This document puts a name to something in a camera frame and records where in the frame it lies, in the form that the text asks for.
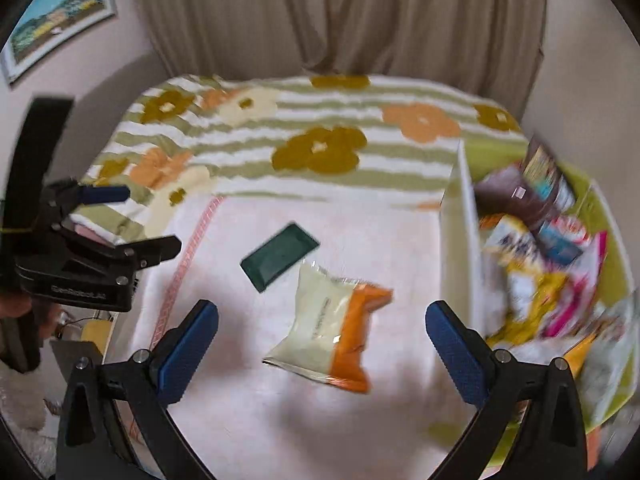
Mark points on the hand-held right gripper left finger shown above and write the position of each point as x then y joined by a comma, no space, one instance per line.
187,350

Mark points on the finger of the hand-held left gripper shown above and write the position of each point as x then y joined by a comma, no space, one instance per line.
107,193
155,249

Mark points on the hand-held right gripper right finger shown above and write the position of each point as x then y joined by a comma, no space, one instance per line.
455,355

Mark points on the white cardboard box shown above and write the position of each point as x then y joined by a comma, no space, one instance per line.
465,240

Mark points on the pile of assorted snack packets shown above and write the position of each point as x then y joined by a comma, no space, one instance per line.
525,255

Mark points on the dark green packet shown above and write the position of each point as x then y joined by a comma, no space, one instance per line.
280,255

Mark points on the white orange snack bag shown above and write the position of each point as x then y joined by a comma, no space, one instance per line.
320,320

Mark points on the green storage bin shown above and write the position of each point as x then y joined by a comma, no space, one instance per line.
592,185

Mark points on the person's left hand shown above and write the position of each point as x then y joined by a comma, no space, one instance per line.
12,305

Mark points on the yellow stool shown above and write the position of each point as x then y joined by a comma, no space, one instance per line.
97,335

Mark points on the beige fluffy rug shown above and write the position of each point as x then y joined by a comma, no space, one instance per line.
20,410

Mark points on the framed landscape picture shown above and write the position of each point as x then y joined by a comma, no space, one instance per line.
55,15

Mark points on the floral striped blanket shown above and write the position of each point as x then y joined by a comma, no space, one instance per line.
320,150

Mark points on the beige curtain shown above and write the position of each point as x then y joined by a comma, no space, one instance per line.
340,20

